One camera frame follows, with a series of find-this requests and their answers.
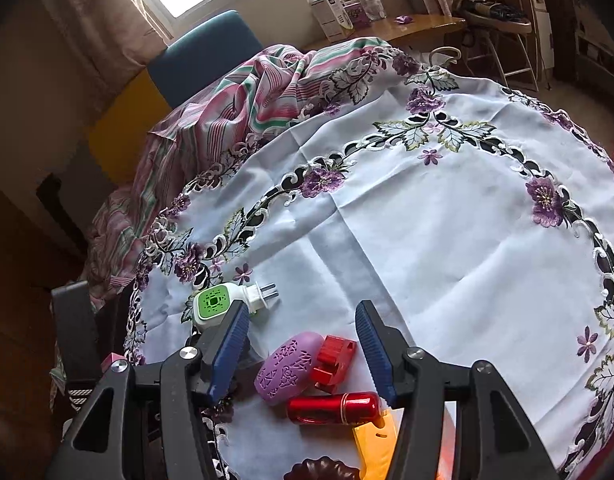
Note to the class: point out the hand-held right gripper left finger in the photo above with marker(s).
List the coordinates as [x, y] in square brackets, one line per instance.
[231, 347]

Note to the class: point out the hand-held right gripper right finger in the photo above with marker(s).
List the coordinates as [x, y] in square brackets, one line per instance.
[378, 355]

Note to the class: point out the red plastic block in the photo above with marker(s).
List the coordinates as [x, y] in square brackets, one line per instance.
[332, 360]

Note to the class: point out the green white plug-in device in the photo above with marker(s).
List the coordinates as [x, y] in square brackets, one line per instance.
[214, 302]

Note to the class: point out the purple oval perforated case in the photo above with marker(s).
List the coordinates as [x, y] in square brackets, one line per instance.
[287, 367]

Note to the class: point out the red metallic cylinder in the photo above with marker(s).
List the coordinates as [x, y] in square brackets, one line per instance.
[337, 406]

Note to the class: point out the yellow plastic piece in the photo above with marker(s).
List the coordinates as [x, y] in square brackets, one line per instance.
[374, 450]

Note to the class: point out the dark brown scalloped mould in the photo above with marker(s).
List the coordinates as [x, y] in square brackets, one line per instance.
[322, 470]

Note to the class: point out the white embroidered floral tablecloth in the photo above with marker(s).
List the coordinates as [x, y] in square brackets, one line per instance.
[412, 235]

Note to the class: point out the yellow board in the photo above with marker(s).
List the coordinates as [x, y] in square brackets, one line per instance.
[127, 125]

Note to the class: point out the pink striped blanket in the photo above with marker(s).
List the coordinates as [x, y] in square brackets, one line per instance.
[267, 95]

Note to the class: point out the blue chair back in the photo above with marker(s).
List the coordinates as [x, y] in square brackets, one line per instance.
[207, 55]

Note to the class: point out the wooden desk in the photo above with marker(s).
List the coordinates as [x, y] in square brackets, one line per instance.
[417, 30]

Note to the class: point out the small purple object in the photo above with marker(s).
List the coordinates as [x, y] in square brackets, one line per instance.
[403, 20]

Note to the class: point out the small pink patterned box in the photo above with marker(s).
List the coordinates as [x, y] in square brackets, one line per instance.
[358, 14]

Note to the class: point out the white carton box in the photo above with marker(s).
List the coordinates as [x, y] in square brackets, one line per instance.
[327, 15]

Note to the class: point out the wooden chair with clutter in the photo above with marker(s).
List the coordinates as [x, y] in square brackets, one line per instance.
[497, 12]

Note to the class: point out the white cabinet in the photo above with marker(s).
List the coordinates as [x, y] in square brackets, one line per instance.
[543, 25]

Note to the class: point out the cluttered shelf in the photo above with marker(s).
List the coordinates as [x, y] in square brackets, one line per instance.
[597, 45]

